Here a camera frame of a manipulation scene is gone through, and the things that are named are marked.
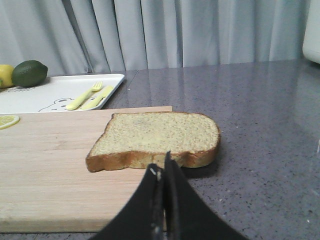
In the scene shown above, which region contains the yellow plastic knife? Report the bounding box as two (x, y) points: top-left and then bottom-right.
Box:
(80, 85), (114, 110)

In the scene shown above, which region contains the yellow plastic fork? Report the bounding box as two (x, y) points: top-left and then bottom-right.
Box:
(65, 81), (103, 111)

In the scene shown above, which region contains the lemon slice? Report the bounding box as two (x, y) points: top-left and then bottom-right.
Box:
(0, 115), (20, 130)

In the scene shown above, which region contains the green lime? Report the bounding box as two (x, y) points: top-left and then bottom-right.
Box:
(12, 60), (48, 88)

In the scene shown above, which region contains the grey curtain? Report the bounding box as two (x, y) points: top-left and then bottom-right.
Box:
(0, 0), (310, 75)

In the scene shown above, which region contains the white appliance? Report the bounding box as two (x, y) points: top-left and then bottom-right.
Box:
(302, 0), (320, 64)

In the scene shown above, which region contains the wooden cutting board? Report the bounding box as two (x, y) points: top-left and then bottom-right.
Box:
(0, 105), (173, 234)

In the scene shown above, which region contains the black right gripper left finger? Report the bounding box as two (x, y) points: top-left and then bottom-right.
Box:
(91, 163), (164, 240)

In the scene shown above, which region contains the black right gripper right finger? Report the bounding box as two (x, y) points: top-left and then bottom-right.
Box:
(164, 151), (246, 240)

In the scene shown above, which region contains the front yellow lemon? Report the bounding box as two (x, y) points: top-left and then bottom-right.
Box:
(0, 64), (14, 89)

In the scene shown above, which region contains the bread slice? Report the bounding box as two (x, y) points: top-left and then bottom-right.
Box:
(85, 111), (221, 172)

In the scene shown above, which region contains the white rectangular tray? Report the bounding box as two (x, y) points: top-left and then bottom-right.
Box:
(0, 73), (125, 114)

